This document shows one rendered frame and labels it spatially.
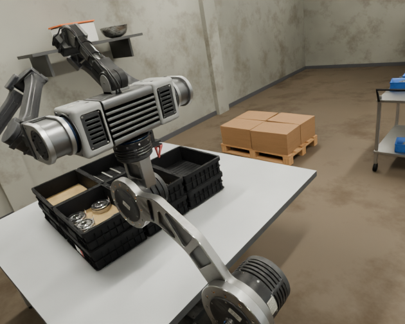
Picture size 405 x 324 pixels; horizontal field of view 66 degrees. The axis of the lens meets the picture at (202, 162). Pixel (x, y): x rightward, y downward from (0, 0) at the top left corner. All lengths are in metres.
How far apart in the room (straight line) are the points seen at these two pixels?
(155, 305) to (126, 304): 0.13
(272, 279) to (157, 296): 0.55
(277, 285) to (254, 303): 0.13
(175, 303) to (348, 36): 8.02
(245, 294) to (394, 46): 7.92
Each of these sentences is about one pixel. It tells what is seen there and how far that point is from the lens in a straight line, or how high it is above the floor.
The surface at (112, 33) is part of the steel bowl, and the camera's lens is 4.15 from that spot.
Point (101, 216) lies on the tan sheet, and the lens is 1.78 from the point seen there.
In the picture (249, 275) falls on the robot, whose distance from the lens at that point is 1.01.
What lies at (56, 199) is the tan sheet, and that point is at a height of 0.83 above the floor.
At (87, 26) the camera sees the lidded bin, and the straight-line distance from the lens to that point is 3.93.
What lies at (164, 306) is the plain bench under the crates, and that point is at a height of 0.70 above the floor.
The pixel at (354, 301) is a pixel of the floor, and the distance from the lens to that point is 2.26.
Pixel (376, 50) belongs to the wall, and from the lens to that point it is 8.62.
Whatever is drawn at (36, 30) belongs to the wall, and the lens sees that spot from 4.19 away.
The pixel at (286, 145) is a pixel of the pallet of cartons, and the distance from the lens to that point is 3.64.
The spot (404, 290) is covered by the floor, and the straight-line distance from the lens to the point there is 2.39.
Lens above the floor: 1.69
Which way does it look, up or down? 24 degrees down
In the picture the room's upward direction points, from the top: 11 degrees counter-clockwise
